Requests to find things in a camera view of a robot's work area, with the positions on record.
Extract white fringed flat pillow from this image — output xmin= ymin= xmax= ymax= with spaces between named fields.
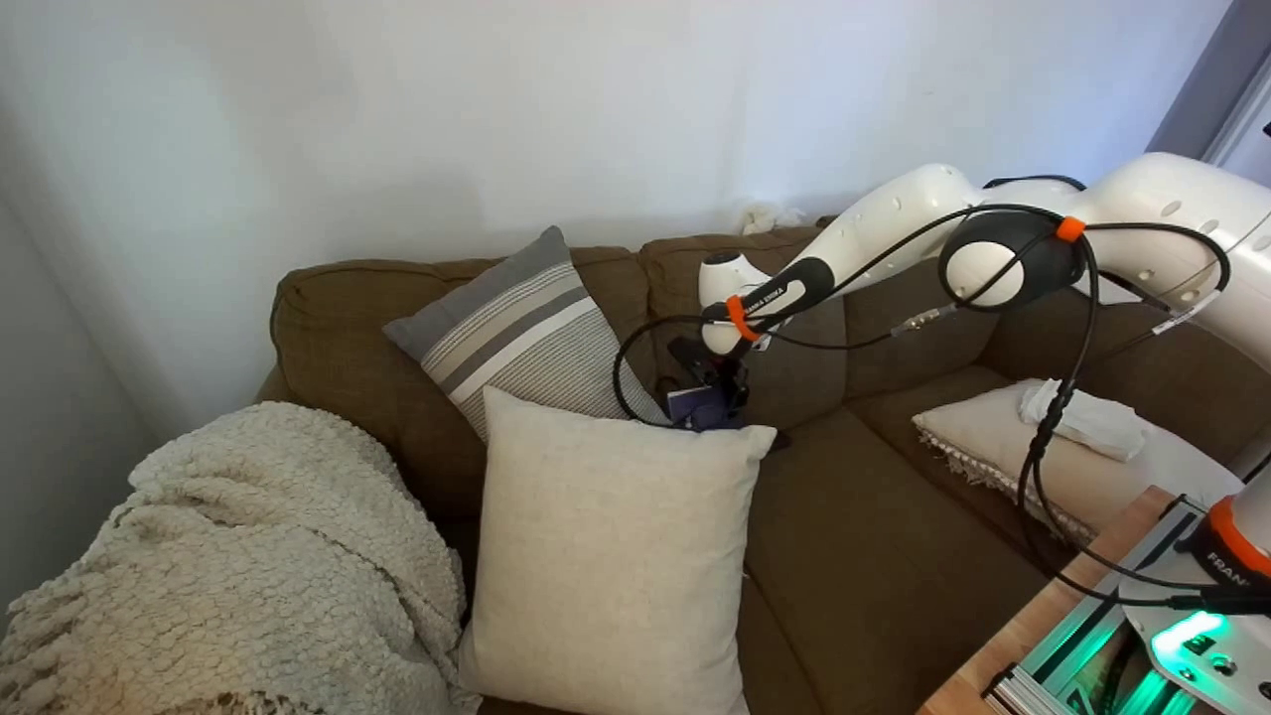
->
xmin=909 ymin=371 xmax=1248 ymax=549

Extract robot base with status light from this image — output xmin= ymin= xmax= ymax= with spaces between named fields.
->
xmin=1114 ymin=454 xmax=1271 ymax=715

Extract cream square pillow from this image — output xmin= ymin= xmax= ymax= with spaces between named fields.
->
xmin=453 ymin=381 xmax=782 ymax=715

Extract cream knit blanket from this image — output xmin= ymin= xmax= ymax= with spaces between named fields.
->
xmin=0 ymin=398 xmax=480 ymax=715

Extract blue book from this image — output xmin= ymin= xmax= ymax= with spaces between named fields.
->
xmin=660 ymin=381 xmax=745 ymax=435

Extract grey door frame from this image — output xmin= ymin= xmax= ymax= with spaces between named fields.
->
xmin=1146 ymin=0 xmax=1271 ymax=164

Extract small white object behind sofa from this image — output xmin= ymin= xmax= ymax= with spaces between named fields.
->
xmin=731 ymin=193 xmax=797 ymax=236

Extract rolled white towel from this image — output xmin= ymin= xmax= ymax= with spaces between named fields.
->
xmin=1013 ymin=371 xmax=1154 ymax=465

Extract grey striped pillow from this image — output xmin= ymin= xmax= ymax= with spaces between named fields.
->
xmin=377 ymin=223 xmax=676 ymax=439

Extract brown fabric sofa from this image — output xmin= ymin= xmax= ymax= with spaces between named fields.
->
xmin=254 ymin=223 xmax=1271 ymax=715

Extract wooden table with metal rail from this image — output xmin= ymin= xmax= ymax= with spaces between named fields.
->
xmin=919 ymin=487 xmax=1271 ymax=715

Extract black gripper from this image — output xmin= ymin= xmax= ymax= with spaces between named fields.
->
xmin=663 ymin=334 xmax=754 ymax=410

